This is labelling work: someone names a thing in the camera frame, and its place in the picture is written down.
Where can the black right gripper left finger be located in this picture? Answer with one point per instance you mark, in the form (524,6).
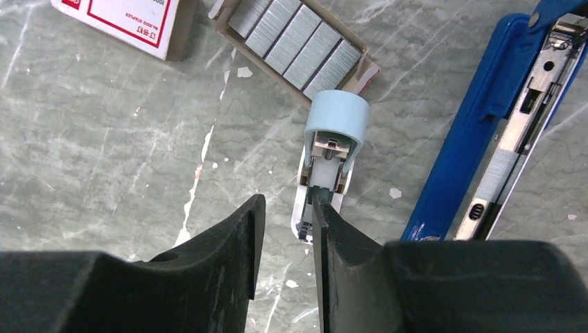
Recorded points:
(202,285)

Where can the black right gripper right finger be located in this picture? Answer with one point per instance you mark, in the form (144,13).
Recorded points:
(441,286)

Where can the silver staple strip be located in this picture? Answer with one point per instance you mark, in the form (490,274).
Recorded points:
(496,174)

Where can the small white light-blue stapler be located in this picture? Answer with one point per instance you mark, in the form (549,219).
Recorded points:
(333,136)

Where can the cardboard staple tray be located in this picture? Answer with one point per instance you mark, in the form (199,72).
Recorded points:
(300,44)

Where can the red white staple box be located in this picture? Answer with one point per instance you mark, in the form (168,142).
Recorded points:
(160,28)

